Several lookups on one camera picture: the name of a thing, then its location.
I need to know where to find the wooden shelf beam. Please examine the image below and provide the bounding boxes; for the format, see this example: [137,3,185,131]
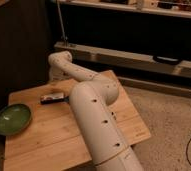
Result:
[54,42,191,78]

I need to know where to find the small white bottle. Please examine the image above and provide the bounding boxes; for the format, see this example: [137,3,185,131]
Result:
[111,112,117,120]

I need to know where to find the black white board eraser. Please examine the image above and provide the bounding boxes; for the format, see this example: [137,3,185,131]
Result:
[40,92,67,104]

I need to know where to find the green bowl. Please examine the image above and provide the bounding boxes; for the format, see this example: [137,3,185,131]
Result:
[0,104,32,136]

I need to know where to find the metal pole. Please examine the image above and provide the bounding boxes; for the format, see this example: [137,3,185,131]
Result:
[56,0,68,46]

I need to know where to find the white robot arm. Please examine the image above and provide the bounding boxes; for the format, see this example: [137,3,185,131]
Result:
[48,51,144,171]

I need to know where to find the upper wooden shelf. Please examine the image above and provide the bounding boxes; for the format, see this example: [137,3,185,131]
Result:
[50,0,191,18]

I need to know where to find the black handle on beam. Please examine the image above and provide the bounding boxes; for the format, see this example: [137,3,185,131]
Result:
[153,56,182,65]

